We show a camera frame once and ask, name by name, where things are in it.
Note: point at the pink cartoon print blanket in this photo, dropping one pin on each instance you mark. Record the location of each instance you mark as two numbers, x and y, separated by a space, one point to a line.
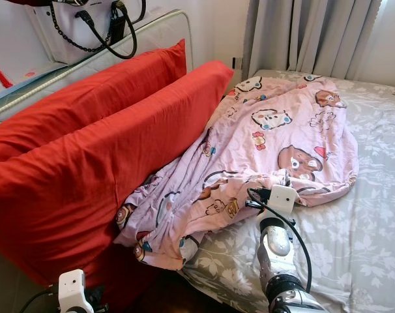
249 147

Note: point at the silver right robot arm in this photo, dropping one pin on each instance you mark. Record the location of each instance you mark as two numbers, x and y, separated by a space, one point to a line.
276 251

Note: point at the bed with grey floral sheet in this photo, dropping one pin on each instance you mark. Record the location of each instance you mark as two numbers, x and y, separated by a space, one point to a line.
367 228

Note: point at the grey pleated curtain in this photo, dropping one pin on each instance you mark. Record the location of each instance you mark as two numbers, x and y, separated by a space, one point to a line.
315 36

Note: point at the red tassel ornament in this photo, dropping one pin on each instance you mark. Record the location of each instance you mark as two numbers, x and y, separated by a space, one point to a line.
0 73

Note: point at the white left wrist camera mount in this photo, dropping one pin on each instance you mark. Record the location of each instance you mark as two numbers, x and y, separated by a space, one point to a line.
72 290

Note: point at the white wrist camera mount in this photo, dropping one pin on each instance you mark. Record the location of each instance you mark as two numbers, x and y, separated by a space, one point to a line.
72 290
283 199

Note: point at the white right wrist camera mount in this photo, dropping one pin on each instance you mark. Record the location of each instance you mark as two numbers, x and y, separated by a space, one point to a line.
283 199

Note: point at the dark wall socket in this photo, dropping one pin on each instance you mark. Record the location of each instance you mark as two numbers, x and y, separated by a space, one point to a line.
238 63

